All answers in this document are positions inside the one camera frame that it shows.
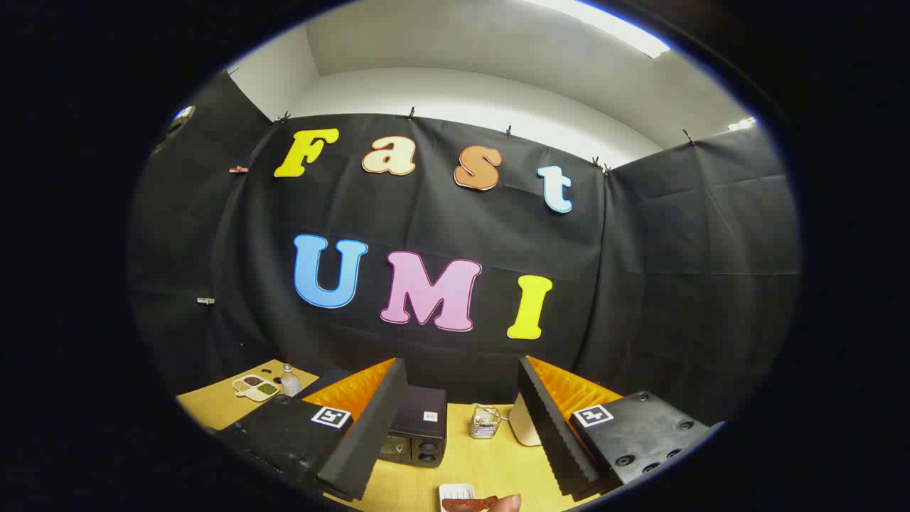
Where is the black toaster oven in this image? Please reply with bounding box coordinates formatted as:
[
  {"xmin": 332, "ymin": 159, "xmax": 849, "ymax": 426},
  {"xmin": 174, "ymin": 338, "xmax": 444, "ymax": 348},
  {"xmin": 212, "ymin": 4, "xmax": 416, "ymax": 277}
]
[{"xmin": 295, "ymin": 368, "xmax": 448, "ymax": 468}]

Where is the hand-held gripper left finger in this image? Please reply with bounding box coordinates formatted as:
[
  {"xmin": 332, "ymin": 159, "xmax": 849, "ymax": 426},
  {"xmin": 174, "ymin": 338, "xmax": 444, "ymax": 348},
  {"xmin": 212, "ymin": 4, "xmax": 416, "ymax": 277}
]
[{"xmin": 213, "ymin": 358, "xmax": 408, "ymax": 501}]

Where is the small white dish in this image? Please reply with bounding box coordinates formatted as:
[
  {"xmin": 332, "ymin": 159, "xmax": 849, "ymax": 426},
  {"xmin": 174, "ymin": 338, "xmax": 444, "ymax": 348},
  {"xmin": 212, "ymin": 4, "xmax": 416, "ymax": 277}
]
[{"xmin": 439, "ymin": 484, "xmax": 476, "ymax": 512}]

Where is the divided white condiment dish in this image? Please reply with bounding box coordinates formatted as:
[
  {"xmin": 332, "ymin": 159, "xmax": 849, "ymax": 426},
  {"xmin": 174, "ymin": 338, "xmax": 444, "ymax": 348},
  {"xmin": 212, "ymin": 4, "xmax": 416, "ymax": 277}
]
[{"xmin": 232, "ymin": 375, "xmax": 280, "ymax": 402}]

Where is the white bread toaster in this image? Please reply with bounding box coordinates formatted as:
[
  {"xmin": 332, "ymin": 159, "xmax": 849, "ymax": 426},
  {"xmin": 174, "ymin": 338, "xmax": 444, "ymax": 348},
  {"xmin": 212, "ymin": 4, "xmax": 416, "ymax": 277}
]
[{"xmin": 508, "ymin": 393, "xmax": 545, "ymax": 447}]

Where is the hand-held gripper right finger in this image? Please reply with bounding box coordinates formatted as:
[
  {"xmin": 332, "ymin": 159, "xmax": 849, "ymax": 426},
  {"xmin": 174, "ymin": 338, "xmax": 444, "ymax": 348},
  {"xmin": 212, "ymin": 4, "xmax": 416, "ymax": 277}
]
[{"xmin": 517, "ymin": 356, "xmax": 717, "ymax": 500}]

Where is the red meat steak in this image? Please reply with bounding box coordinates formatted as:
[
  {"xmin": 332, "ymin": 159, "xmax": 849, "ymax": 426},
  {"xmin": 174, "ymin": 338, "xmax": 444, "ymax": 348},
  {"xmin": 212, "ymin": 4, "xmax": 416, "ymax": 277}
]
[{"xmin": 441, "ymin": 496, "xmax": 500, "ymax": 512}]

